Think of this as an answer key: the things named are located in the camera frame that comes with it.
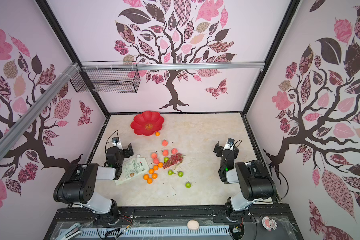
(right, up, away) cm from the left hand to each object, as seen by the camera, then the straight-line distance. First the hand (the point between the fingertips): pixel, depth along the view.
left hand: (124, 145), depth 94 cm
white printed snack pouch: (+7, -13, -4) cm, 16 cm away
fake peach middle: (+27, -5, 0) cm, 27 cm away
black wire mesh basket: (-11, +45, +1) cm, 46 cm away
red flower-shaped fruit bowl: (+10, +15, +20) cm, 26 cm away
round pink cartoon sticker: (+79, -33, -26) cm, 89 cm away
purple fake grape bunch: (+33, -8, -3) cm, 34 cm away
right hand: (+66, +3, -3) cm, 66 cm away
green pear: (+31, -15, -7) cm, 35 cm away
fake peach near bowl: (+25, +1, +6) cm, 26 cm away
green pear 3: (+41, -21, -12) cm, 48 cm away
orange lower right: (+22, -17, -8) cm, 28 cm away
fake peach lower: (+21, -9, -2) cm, 23 cm away
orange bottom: (+19, -19, -10) cm, 28 cm away
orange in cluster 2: (+19, -14, -7) cm, 25 cm away
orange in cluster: (+21, -13, -5) cm, 25 cm away
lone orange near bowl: (+20, +7, +12) cm, 24 cm away
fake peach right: (+32, -4, +1) cm, 33 cm away
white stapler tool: (-13, -37, -27) cm, 47 cm away
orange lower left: (+16, -17, -9) cm, 25 cm away
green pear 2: (+37, -16, -8) cm, 41 cm away
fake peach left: (+20, -6, 0) cm, 21 cm away
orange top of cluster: (+24, -11, -4) cm, 27 cm away
